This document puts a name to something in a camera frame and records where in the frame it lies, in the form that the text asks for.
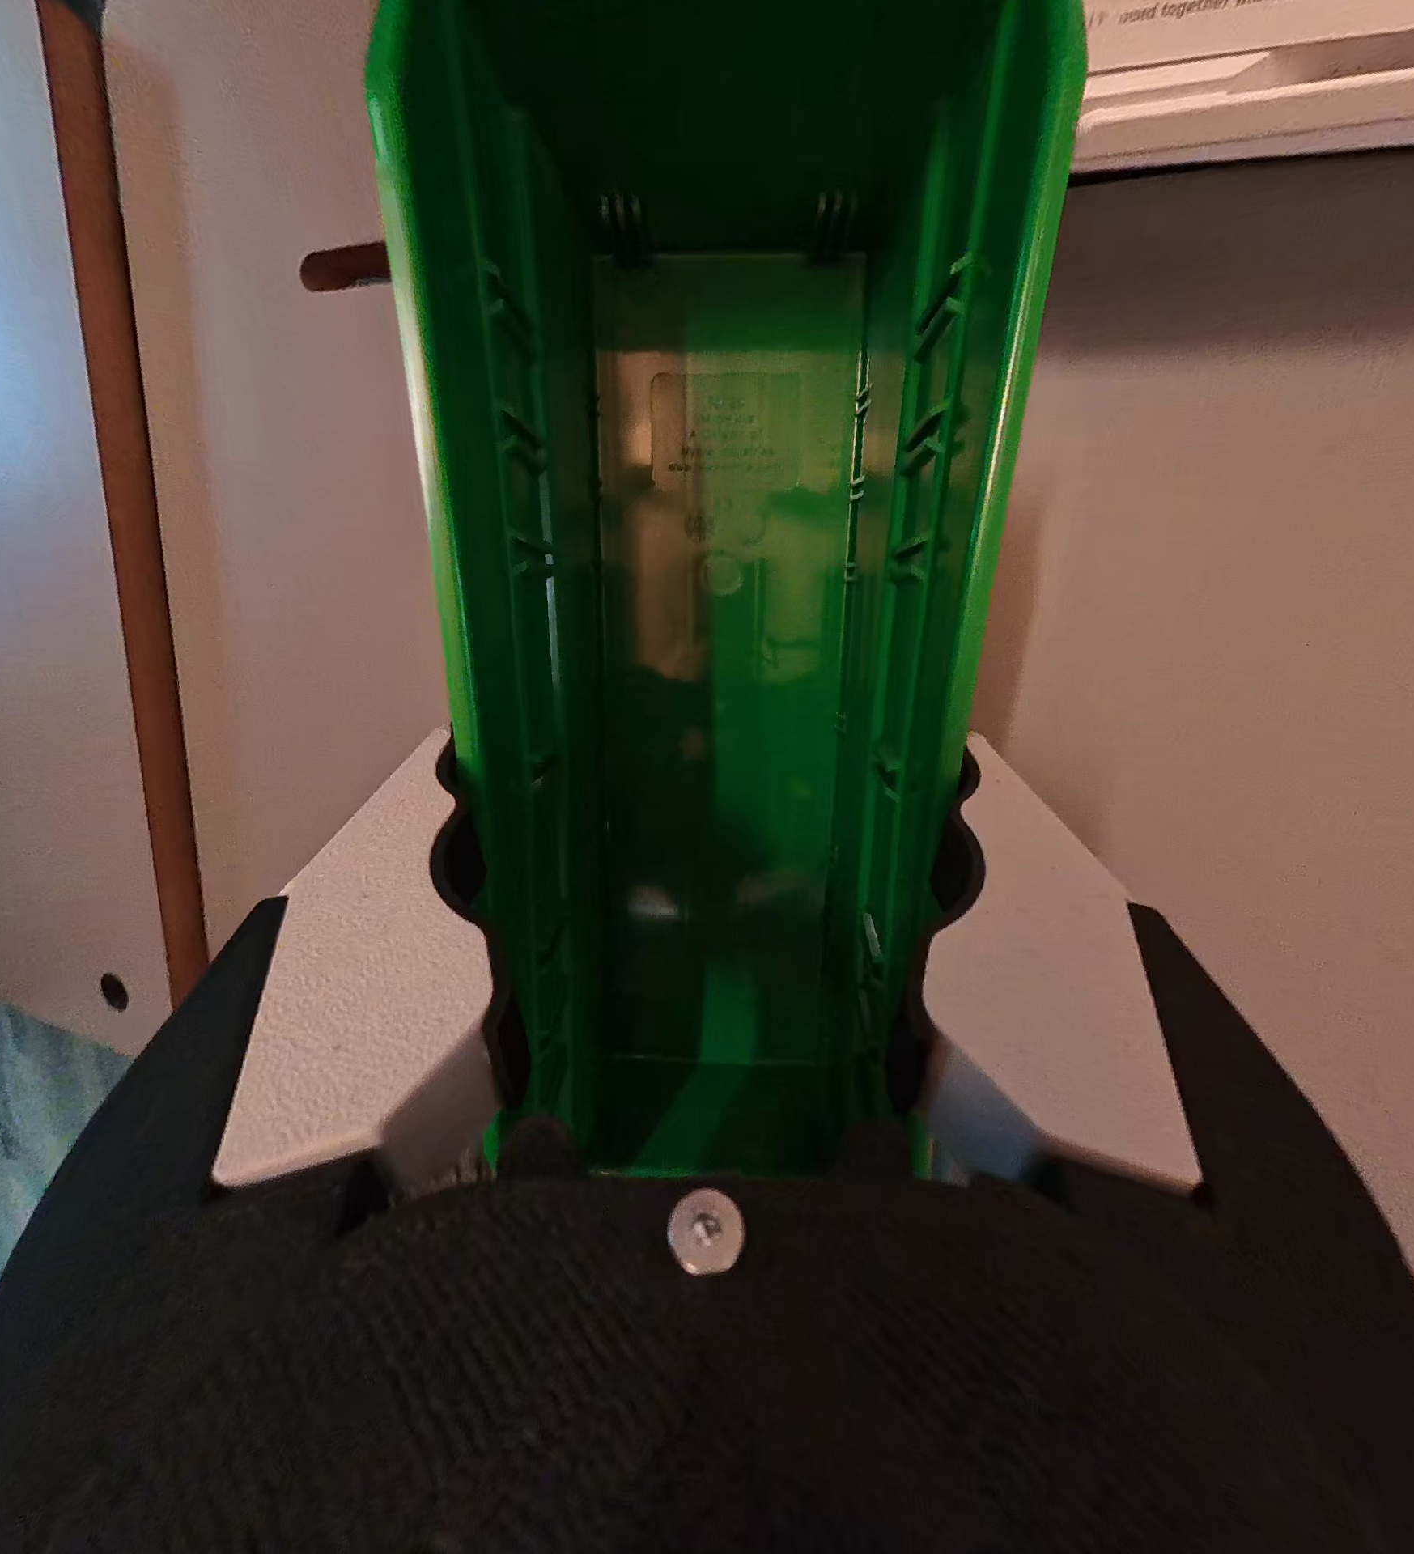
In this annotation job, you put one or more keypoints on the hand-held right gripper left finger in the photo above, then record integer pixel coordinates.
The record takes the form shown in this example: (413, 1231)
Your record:
(343, 1007)

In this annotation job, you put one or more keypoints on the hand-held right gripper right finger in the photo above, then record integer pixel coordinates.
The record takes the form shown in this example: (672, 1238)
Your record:
(1060, 1020)

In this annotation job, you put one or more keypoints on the green plastic bin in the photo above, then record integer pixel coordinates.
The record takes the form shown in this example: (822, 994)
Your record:
(719, 120)

